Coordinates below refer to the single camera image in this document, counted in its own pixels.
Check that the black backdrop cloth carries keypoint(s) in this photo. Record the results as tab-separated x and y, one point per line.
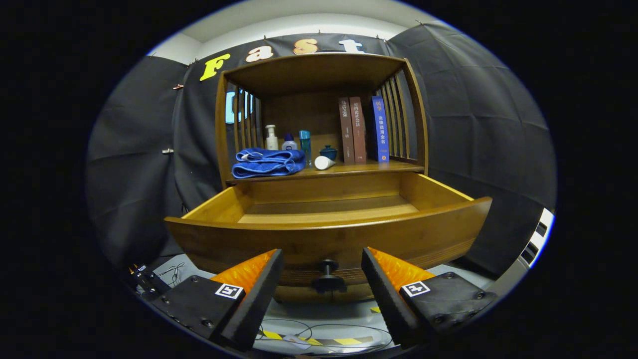
473	124

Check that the wooden cabinet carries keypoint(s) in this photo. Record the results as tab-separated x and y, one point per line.
309	75

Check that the white pump bottle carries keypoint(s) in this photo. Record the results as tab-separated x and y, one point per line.
271	142

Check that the white bottle with blue cap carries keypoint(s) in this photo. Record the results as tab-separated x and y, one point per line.
289	144

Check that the white slotted panel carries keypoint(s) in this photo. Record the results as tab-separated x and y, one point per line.
531	252

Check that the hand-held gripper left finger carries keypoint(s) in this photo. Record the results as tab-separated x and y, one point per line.
259	299

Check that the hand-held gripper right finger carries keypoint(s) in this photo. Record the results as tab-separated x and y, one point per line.
386	299

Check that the blue folded towel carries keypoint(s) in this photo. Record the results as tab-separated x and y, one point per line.
269	162

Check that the brown book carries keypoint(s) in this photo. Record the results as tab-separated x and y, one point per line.
345	129
359	129

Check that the wooden drawer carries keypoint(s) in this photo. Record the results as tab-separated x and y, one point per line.
349	239

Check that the blue lidded teacup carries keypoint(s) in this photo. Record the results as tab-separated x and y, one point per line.
328	153

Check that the yellow black striped tape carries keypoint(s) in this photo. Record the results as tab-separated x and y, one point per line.
346	341

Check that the white cream tube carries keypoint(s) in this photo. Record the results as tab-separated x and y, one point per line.
323	163

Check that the clear blue bottle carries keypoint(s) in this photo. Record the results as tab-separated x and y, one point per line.
305	147

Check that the blue book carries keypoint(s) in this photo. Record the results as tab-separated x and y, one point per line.
381	129

